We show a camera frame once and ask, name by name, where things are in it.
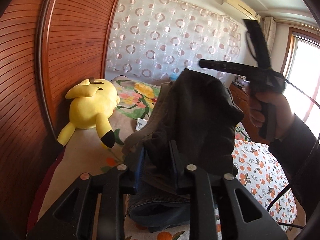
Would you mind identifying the black pants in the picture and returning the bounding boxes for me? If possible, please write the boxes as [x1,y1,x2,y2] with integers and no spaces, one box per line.
[142,69,244,196]

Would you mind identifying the person's right hand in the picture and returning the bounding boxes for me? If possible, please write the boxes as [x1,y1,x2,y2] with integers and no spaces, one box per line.
[248,89,295,140]

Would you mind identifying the wooden sideboard cabinet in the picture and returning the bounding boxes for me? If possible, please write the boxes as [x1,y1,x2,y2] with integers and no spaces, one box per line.
[229,83,270,145]

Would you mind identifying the stack of papers books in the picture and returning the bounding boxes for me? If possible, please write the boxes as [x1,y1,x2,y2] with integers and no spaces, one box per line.
[234,75,249,87]

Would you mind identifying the dark blue folded jeans bottom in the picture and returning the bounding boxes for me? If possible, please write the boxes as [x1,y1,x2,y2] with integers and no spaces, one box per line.
[127,185,191,232]

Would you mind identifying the beige side curtain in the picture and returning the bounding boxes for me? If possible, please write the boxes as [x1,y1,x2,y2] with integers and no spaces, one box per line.
[263,16,277,54]

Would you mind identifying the khaki folded pants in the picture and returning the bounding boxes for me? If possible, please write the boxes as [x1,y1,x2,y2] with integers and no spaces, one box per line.
[122,81,175,155]

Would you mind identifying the yellow Pikachu plush toy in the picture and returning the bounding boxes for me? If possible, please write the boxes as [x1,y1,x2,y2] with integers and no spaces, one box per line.
[57,79,120,148]

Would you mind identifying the orange print bed sheet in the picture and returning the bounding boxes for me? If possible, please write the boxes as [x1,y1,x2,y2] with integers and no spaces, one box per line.
[125,117,298,240]

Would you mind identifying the blue item box on bed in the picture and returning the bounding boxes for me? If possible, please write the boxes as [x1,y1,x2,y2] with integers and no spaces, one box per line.
[169,74,178,81]

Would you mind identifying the sheer circle pattern curtain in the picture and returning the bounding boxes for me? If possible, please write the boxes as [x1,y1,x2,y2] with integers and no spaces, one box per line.
[106,0,241,83]

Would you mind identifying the wooden slatted wardrobe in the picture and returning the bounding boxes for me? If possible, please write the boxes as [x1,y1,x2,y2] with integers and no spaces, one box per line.
[1,0,118,239]

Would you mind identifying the window with wooden frame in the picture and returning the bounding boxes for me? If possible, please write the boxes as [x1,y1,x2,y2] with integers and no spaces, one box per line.
[281,27,319,135]

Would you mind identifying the wall air conditioner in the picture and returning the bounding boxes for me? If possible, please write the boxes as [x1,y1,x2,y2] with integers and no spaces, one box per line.
[222,0,261,22]

